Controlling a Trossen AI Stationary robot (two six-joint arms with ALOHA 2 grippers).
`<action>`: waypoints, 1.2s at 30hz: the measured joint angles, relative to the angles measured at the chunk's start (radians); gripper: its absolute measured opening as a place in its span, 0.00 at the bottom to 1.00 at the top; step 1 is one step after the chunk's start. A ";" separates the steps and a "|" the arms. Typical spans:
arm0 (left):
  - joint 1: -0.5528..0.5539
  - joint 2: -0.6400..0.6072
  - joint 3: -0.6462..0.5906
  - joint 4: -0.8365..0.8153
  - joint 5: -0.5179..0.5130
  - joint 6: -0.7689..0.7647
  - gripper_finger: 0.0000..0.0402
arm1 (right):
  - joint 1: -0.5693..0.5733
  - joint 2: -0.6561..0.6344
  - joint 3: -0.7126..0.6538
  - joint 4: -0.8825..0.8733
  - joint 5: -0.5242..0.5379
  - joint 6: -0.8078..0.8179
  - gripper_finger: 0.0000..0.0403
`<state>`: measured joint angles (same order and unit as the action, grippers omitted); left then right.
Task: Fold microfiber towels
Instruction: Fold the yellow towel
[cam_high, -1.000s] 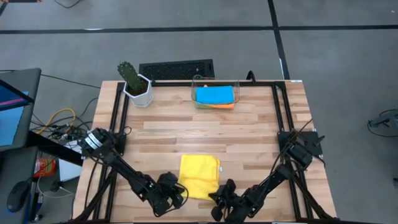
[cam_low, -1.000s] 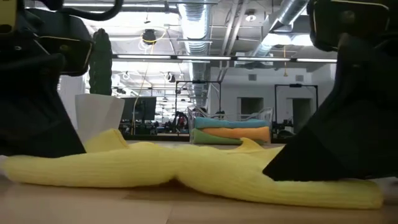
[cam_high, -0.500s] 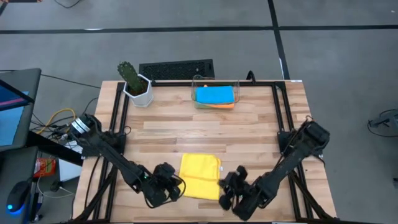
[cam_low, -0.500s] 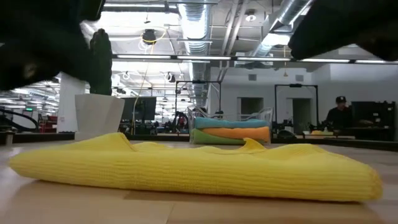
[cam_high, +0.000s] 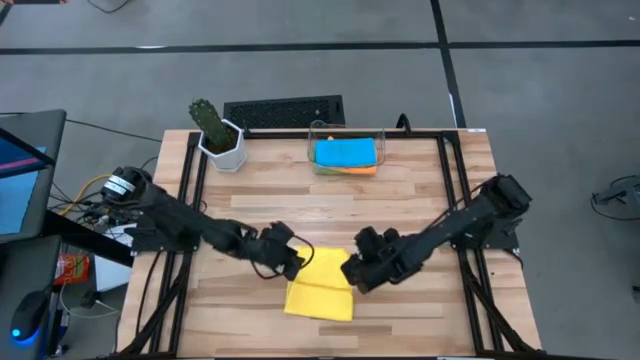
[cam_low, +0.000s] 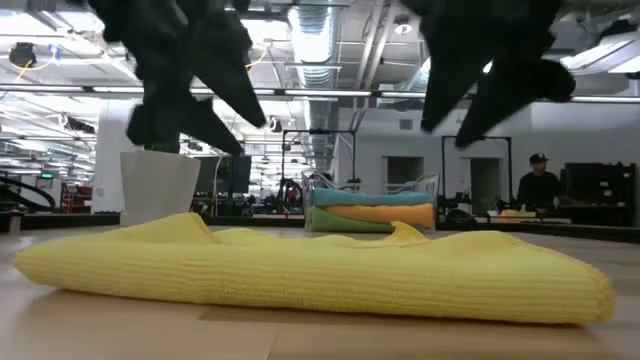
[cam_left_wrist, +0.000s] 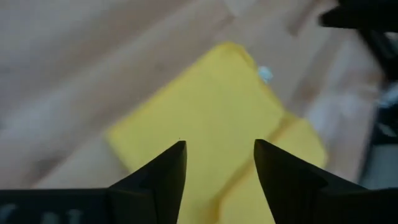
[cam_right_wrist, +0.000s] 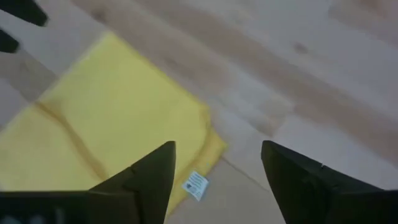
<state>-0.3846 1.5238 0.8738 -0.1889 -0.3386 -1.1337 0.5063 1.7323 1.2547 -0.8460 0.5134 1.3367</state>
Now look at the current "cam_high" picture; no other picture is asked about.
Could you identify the clear plastic bin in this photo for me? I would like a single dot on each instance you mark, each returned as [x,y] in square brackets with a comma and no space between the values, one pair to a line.
[347,129]

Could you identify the tall green cactus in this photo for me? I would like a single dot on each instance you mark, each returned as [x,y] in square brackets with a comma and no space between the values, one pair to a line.
[207,122]

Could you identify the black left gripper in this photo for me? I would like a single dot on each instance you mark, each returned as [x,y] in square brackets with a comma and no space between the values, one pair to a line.
[272,252]

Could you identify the dark monitor blue screen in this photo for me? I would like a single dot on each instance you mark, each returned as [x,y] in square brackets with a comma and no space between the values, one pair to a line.
[20,200]

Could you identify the black keyboard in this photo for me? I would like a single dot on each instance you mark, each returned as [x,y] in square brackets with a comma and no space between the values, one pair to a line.
[285,112]

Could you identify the white plant pot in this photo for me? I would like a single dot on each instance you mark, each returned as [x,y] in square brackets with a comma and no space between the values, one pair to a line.
[230,160]

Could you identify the blue microfiber towel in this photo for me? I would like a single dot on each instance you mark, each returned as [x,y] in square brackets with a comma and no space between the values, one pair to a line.
[345,152]

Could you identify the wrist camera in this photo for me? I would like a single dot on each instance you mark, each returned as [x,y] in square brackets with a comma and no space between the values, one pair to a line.
[369,237]
[281,231]

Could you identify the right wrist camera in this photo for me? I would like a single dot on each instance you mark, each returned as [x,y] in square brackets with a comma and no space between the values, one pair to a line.
[369,237]

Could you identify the black computer mouse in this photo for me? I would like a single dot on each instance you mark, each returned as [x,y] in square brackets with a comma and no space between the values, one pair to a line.
[25,317]

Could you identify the yellow microfiber towel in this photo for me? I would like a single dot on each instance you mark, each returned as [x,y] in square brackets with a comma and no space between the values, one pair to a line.
[320,295]

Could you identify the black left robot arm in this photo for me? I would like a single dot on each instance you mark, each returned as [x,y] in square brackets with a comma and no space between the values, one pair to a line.
[180,215]

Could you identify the orange snack packet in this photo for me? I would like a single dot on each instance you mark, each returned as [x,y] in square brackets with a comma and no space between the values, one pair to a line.
[72,269]

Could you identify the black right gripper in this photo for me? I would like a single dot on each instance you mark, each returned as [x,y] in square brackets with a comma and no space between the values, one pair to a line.
[385,265]

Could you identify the orange microfiber towel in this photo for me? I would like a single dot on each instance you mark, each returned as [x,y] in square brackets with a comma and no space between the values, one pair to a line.
[355,171]

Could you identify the white box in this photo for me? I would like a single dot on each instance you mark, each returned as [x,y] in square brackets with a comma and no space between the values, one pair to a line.
[112,272]

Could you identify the dark grey desk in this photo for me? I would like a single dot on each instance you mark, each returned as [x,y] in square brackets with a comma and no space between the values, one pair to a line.
[20,270]

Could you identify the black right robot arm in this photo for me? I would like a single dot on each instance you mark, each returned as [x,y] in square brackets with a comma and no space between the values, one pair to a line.
[460,220]

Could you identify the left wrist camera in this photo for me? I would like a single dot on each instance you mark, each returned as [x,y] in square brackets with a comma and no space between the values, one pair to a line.
[281,231]

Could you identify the black diagonal frame brace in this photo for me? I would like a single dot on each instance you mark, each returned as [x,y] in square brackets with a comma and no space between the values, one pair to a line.
[495,320]
[155,315]

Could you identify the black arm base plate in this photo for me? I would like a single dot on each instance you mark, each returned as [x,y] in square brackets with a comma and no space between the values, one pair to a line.
[505,240]
[170,246]

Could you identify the green microfiber towel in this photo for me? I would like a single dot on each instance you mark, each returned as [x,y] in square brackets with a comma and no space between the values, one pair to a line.
[320,170]

